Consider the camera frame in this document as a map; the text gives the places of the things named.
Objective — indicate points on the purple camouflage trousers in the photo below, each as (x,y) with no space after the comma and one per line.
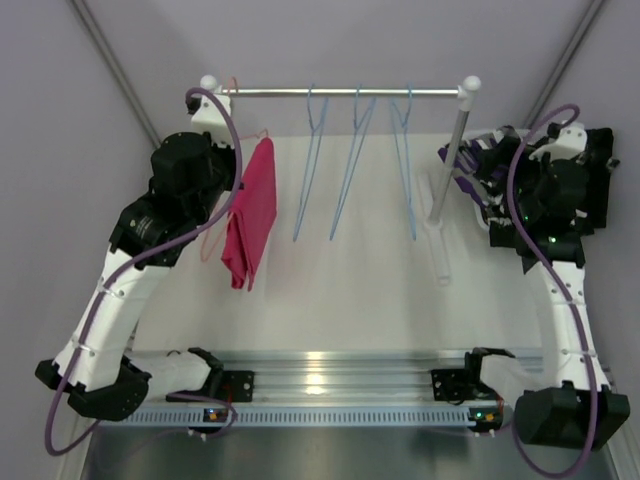
(465,165)

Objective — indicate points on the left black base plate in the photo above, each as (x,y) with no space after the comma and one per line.
(227,386)

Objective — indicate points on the pink trousers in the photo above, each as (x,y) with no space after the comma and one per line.
(252,216)

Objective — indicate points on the white clothes rack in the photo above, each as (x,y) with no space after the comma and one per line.
(431,174)

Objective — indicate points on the aluminium rail frame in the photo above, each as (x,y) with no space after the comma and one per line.
(327,313)

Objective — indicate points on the black camouflage trousers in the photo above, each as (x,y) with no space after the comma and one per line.
(491,156)

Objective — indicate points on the pink hanger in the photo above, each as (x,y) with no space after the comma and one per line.
(211,83)

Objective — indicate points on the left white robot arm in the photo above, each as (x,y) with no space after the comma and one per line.
(100,377)

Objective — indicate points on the blue hanger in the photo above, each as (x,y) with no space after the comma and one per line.
(316,128)
(400,123)
(361,123)

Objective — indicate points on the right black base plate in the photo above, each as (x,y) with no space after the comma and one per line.
(457,385)

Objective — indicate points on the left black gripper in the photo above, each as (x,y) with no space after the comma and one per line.
(225,151)

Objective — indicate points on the white plastic basket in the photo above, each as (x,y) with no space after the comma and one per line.
(482,215)

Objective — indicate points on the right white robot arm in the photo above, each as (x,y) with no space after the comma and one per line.
(571,404)

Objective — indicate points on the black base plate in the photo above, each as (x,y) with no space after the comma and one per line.
(457,385)
(227,386)

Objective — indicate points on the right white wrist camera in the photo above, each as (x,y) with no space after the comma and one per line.
(570,143)

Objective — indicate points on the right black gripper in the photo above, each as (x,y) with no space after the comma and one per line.
(526,163)

